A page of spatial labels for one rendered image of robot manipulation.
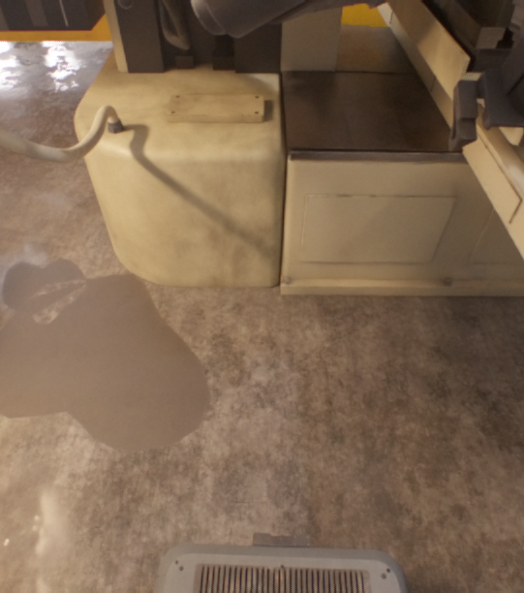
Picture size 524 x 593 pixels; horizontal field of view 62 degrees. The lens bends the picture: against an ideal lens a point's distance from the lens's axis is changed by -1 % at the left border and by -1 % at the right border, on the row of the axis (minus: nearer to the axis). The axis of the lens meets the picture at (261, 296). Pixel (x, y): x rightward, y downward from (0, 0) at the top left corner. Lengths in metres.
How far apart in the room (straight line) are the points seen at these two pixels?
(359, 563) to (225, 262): 1.09
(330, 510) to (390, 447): 0.27
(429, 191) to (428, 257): 0.30
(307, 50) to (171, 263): 0.97
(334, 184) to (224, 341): 0.67
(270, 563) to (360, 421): 0.59
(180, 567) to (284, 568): 0.21
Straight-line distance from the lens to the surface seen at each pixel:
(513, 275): 2.00
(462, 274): 1.90
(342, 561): 1.08
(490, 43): 1.22
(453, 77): 1.22
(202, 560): 1.07
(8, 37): 4.21
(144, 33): 1.96
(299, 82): 1.84
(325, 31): 1.93
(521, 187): 1.25
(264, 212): 1.53
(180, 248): 1.66
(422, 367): 1.65
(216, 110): 1.60
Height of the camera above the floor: 1.31
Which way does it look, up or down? 48 degrees down
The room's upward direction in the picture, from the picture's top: straight up
